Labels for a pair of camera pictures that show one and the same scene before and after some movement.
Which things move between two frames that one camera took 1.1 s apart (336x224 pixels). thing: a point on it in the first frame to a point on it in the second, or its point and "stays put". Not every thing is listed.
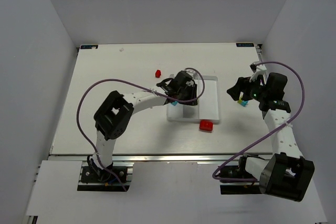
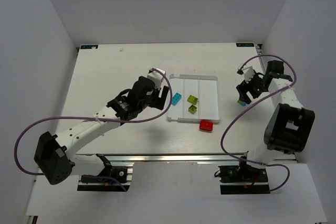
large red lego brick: x=206 y=125 stays put
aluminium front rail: x=158 y=157 stays put
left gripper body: x=191 y=94 to x=159 y=98
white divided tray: x=207 y=108 stays put
